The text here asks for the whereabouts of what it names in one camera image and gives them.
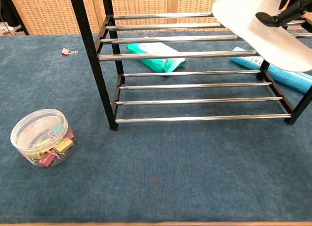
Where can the black chrome-bar shoe rack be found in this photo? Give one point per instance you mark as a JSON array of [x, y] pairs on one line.
[[97, 65]]

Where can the white slipper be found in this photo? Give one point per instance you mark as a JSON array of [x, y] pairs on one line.
[[243, 13]]

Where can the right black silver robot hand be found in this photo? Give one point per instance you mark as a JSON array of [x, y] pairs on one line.
[[270, 19]]

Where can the clear round plastic tub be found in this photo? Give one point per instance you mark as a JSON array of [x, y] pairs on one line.
[[26, 138]]

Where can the pink binder clip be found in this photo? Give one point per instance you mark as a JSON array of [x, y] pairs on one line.
[[47, 159], [64, 52]]

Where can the blue cylindrical pack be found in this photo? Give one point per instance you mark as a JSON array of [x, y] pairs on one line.
[[287, 80]]

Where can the green wet wipes pack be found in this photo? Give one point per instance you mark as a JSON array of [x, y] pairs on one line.
[[168, 64]]

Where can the blue carpet table cover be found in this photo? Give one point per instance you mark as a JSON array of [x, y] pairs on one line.
[[146, 174]]

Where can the black stand pole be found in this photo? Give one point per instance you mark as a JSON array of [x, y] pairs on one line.
[[17, 16]]

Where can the yellow binder clip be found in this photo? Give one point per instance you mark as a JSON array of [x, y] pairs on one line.
[[64, 145]]

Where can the green binder clip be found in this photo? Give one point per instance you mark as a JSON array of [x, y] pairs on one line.
[[57, 128]]

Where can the wicker folding screen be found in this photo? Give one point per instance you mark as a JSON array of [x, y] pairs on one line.
[[48, 11]]

